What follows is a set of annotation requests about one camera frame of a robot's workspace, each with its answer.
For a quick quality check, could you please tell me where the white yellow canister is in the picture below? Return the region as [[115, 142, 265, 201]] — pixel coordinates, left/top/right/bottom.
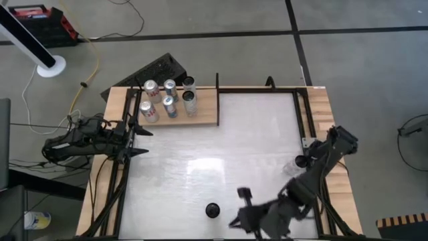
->
[[23, 211, 52, 230]]

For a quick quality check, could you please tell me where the blue silver Red Bull can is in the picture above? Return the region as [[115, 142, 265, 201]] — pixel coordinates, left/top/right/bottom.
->
[[161, 95, 178, 119], [163, 78, 179, 103]]

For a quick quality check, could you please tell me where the white pole stand black stripe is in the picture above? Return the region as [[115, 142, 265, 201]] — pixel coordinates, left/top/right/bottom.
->
[[0, 3, 67, 78]]

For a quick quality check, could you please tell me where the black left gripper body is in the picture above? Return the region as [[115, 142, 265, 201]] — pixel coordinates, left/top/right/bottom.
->
[[112, 115, 138, 164]]

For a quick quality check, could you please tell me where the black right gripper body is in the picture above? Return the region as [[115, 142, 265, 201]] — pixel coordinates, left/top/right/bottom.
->
[[237, 187, 282, 239]]

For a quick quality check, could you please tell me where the clear bottle edge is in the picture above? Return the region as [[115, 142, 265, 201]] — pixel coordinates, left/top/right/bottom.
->
[[282, 155, 309, 176]]

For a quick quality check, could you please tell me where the black orange striped object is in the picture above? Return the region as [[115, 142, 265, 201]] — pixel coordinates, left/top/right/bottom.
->
[[375, 212, 428, 241]]

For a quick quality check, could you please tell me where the black metal table frame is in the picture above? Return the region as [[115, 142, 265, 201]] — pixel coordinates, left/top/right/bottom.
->
[[78, 72, 360, 240]]

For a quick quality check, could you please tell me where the black floor cable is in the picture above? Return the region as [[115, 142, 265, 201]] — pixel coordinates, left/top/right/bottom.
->
[[90, 0, 145, 39]]

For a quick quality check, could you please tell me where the white cable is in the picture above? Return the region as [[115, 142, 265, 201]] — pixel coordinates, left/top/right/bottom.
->
[[21, 65, 83, 135]]

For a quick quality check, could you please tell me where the yellow cable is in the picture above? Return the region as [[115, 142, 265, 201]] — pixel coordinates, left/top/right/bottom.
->
[[58, 0, 101, 116]]

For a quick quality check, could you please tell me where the red black tool case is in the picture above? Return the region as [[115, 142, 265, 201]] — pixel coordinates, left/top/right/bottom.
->
[[8, 3, 80, 48]]

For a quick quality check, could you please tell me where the wooden shelf board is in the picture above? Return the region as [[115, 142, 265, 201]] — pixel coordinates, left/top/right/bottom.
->
[[138, 88, 218, 127]]

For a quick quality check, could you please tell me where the black perforated box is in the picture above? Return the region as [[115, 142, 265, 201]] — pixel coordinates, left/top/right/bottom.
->
[[100, 52, 189, 102]]

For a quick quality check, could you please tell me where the dark upright panel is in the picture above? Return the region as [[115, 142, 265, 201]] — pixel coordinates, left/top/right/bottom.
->
[[0, 98, 11, 190]]

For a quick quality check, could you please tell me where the black cable loop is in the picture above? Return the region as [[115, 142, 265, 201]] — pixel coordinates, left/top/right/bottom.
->
[[397, 113, 428, 173]]

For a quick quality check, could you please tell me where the silver red Diet Coke can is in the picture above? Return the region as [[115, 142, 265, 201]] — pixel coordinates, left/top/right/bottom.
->
[[142, 79, 163, 104], [138, 100, 160, 124]]

